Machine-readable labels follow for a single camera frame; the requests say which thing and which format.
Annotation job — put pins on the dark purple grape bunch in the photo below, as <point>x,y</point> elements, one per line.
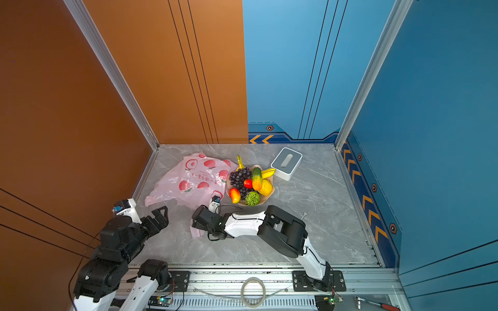
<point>237,179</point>

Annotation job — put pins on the yellow banana bunch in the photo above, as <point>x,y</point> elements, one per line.
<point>265,174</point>

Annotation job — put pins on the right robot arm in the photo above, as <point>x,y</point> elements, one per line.
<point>279,229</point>

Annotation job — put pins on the red apple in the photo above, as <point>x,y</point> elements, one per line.
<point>248,184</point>

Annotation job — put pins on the aluminium corner post right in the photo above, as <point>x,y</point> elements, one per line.
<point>384,44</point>

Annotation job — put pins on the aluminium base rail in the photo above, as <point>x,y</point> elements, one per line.
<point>275,287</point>

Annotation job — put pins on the pink printed plastic bag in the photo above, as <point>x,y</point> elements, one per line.
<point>193,182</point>

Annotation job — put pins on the coiled clear tube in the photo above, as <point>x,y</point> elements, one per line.
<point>253,293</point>

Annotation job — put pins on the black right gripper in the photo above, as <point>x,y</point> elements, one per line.
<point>196,224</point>

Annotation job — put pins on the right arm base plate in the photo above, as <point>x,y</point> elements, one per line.
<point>303,283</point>

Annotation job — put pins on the green orange mango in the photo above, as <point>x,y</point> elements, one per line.
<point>257,178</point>

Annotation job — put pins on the wooden fruit plate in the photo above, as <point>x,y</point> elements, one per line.
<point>263,198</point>

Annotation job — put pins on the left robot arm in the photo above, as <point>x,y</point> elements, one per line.
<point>122,240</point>

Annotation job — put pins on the left green circuit board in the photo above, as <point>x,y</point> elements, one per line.
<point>159,301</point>

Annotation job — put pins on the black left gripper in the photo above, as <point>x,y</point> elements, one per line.
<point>163,220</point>

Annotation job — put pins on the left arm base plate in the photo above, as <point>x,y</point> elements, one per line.
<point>179,281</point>

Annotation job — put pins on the green circuit board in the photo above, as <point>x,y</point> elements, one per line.
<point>159,301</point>
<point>327,302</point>

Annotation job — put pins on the red yellow mango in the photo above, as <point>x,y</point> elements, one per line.
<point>235,195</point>

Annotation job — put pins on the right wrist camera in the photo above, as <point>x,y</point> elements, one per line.
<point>214,205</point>

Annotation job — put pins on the right green circuit board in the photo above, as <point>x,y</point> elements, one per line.
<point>327,302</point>

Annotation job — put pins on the aluminium corner post left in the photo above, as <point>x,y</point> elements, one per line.
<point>98,45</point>

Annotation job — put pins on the red handled screwdriver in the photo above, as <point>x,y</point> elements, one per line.
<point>360,301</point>

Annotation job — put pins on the yellow bell pepper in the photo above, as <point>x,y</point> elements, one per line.
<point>266,188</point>

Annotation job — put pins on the aluminium corner post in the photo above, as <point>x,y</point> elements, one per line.
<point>384,44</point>
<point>98,45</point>

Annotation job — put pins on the white grey tissue box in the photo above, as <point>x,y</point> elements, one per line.
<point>286,163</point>

